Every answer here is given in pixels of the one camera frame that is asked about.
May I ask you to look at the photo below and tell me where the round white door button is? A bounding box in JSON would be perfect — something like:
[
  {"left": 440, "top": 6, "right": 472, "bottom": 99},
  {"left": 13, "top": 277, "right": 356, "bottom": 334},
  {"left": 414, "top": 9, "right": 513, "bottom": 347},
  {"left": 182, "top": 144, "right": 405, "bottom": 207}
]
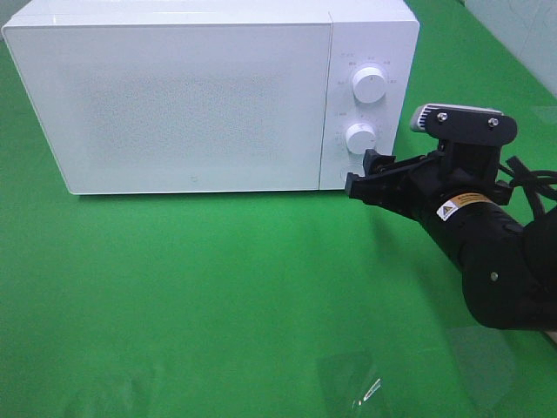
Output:
[{"left": 340, "top": 164, "right": 365, "bottom": 184}]

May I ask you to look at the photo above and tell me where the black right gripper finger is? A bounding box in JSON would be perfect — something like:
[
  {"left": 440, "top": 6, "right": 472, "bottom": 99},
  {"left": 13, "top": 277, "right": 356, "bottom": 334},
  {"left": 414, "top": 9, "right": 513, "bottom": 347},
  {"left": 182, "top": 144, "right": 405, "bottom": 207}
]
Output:
[
  {"left": 345, "top": 167, "right": 412, "bottom": 209},
  {"left": 363, "top": 149, "right": 425, "bottom": 175}
]

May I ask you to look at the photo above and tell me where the upper white microwave knob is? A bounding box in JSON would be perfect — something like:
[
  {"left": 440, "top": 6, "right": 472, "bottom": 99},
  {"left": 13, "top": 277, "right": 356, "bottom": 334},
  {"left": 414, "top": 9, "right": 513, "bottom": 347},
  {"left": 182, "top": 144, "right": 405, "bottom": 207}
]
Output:
[{"left": 352, "top": 65, "right": 387, "bottom": 104}]

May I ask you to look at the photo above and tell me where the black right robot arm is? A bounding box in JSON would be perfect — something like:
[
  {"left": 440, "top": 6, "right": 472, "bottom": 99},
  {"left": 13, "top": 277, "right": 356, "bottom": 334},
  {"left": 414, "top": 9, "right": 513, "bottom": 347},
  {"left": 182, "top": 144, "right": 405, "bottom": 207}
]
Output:
[{"left": 345, "top": 150, "right": 556, "bottom": 332}]

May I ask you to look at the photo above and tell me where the lower white microwave knob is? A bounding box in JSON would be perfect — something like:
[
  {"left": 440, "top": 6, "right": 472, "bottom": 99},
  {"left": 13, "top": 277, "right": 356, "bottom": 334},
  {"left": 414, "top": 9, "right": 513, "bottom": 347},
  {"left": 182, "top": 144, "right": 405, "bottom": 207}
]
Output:
[{"left": 346, "top": 123, "right": 377, "bottom": 155}]

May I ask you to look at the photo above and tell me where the white microwave knob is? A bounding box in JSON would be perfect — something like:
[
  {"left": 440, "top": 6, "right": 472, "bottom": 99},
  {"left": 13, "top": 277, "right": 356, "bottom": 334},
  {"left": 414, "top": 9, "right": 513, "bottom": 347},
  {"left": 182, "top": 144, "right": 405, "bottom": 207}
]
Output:
[
  {"left": 346, "top": 123, "right": 377, "bottom": 155},
  {"left": 352, "top": 65, "right": 387, "bottom": 104}
]

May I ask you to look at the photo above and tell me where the white microwave door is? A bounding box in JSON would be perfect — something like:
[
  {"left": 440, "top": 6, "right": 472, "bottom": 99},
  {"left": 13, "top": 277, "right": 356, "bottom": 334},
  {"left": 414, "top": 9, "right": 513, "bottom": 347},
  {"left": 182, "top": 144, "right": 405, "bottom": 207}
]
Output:
[{"left": 4, "top": 24, "right": 331, "bottom": 194}]

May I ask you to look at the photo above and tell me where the white microwave oven body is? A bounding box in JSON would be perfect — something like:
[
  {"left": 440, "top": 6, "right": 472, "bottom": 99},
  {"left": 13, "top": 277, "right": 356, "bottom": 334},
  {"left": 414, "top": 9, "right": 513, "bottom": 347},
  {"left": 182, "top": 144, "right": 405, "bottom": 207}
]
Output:
[{"left": 2, "top": 1, "right": 419, "bottom": 191}]

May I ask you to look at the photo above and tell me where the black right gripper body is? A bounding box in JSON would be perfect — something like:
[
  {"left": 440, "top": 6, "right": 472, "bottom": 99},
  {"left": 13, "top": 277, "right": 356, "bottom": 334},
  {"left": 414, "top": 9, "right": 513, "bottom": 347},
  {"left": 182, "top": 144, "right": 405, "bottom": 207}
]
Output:
[{"left": 397, "top": 150, "right": 512, "bottom": 226}]

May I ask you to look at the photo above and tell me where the clear tape patch centre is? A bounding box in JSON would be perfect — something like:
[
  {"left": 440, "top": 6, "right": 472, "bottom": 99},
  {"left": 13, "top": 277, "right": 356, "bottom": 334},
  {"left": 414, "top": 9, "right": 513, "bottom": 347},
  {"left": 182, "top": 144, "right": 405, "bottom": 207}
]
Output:
[{"left": 317, "top": 349, "right": 391, "bottom": 417}]

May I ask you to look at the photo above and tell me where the clear tape patch far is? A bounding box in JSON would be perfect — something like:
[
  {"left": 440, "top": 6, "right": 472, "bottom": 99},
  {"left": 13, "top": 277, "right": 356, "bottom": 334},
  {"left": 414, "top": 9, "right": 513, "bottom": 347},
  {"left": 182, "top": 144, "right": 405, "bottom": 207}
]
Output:
[{"left": 532, "top": 106, "right": 557, "bottom": 125}]

